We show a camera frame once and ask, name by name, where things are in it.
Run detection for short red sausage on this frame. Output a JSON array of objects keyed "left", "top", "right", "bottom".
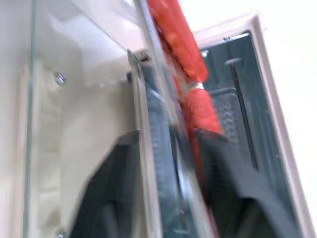
[{"left": 184, "top": 87, "right": 224, "bottom": 136}]

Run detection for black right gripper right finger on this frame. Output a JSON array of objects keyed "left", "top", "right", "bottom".
[{"left": 195, "top": 128, "right": 302, "bottom": 238}]

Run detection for glass toaster oven door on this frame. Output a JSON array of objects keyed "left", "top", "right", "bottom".
[{"left": 0, "top": 0, "right": 149, "bottom": 238}]

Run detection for dark oven heating rod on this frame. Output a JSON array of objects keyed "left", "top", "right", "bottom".
[{"left": 224, "top": 58, "right": 260, "bottom": 171}]

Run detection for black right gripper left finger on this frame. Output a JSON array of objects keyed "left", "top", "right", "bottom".
[{"left": 69, "top": 129, "right": 150, "bottom": 238}]

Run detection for long red sausage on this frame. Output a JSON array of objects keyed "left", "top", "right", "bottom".
[{"left": 148, "top": 0, "right": 209, "bottom": 83}]

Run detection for red sausage links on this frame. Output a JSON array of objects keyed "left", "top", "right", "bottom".
[{"left": 133, "top": 0, "right": 219, "bottom": 238}]

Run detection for white toaster oven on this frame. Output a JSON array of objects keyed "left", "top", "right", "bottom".
[{"left": 126, "top": 11, "right": 317, "bottom": 238}]

